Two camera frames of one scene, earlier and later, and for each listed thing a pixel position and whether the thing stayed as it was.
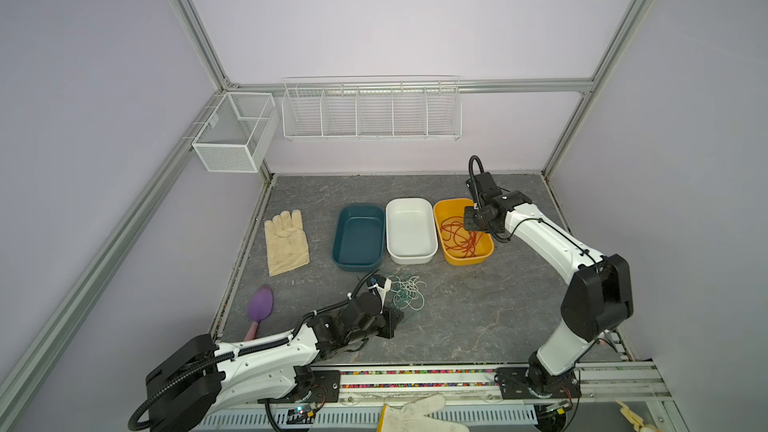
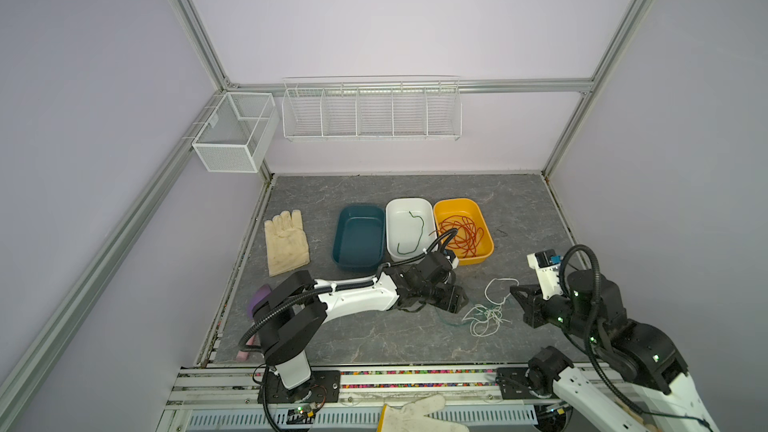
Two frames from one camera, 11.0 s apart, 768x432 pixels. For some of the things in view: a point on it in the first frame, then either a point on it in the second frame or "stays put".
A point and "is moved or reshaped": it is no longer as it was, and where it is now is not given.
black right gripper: [468, 224] → [530, 301]
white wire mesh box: [238, 133] stays put
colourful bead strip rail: [417, 378] stays put
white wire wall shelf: [372, 107] stays put
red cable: [455, 236] stays put
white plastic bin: [411, 234] stays put
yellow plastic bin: [460, 246] stays put
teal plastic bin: [358, 242] stays put
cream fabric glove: [287, 243] stays put
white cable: [407, 293] is moved or reshaped
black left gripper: [390, 321] → [453, 298]
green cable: [407, 293] is moved or reshaped
